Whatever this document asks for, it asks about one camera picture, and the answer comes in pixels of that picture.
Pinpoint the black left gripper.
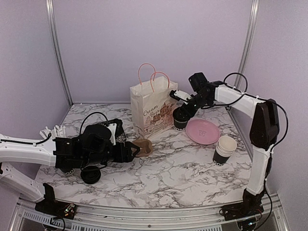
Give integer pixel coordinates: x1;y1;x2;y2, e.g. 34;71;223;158
83;141;141;166

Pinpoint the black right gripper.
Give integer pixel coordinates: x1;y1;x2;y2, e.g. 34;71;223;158
177;92;211;120

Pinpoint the black cup lid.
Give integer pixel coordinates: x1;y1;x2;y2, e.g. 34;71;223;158
173;107;191;122

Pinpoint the stack of paper cups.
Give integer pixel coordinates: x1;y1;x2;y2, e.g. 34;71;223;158
212;136;237;166

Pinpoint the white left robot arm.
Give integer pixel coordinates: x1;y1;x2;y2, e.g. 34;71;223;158
0;119;140;214

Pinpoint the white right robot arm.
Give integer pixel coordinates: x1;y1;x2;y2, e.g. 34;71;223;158
169;73;282;216

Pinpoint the brown cardboard cup carrier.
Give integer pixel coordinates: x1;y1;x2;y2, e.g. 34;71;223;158
132;139;153;158

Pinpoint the black floral square plate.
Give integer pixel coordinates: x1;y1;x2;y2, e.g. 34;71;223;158
100;118;126;145

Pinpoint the pink round plate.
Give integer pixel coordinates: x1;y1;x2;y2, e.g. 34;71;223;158
185;119;220;145

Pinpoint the white printed paper bag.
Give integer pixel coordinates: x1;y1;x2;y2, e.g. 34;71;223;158
130;63;178;139

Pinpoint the stack of black lids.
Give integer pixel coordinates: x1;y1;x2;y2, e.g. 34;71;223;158
80;166;101;184

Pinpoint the black cup holding straws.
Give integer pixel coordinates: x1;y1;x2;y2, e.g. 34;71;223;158
60;168;75;176

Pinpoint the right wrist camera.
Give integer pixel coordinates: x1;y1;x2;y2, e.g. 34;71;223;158
169;90;192;104

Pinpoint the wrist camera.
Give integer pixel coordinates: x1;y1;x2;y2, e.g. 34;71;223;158
169;90;192;104
106;119;122;145

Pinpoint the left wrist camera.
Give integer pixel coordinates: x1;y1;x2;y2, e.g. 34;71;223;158
106;119;122;145

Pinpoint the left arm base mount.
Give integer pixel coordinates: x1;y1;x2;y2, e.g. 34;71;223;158
35;183;77;219

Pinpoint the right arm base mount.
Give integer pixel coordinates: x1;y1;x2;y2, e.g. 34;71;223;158
219;189;265;221

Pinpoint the right aluminium frame post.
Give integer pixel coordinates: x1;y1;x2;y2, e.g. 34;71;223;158
238;0;260;74

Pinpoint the aluminium frame post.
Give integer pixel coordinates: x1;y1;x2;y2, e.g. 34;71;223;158
46;0;74;107
238;0;260;74

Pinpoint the front aluminium rail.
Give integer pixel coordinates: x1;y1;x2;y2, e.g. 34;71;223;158
8;194;290;231

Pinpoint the left aluminium frame post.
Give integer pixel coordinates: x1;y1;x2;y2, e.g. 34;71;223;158
46;0;74;107

